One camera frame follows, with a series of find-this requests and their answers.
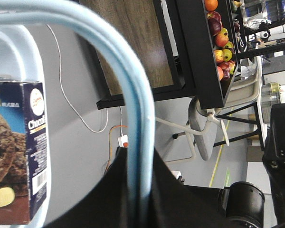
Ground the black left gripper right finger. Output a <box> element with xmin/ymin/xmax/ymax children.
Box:
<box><xmin>149</xmin><ymin>151</ymin><xmax>230</xmax><ymax>228</ymax></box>

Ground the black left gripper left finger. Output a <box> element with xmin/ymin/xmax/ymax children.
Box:
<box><xmin>45</xmin><ymin>147</ymin><xmax>128</xmax><ymax>228</ymax></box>

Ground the white power cable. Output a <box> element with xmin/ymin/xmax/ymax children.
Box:
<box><xmin>47</xmin><ymin>23</ymin><xmax>109</xmax><ymax>133</ymax></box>

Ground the Chocofello cookie box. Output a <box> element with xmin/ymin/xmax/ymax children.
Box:
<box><xmin>0</xmin><ymin>81</ymin><xmax>48</xmax><ymax>225</ymax></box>

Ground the grey office chair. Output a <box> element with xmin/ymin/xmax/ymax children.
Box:
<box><xmin>156</xmin><ymin>66</ymin><xmax>262</xmax><ymax>161</ymax></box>

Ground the wooden black-framed produce stand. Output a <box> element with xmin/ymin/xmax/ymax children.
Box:
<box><xmin>81</xmin><ymin>0</ymin><xmax>232</xmax><ymax>109</ymax></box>

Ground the white power strip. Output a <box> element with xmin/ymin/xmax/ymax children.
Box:
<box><xmin>118</xmin><ymin>134</ymin><xmax>129</xmax><ymax>148</ymax></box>

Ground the light blue plastic basket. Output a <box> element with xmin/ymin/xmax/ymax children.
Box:
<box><xmin>0</xmin><ymin>0</ymin><xmax>155</xmax><ymax>228</ymax></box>

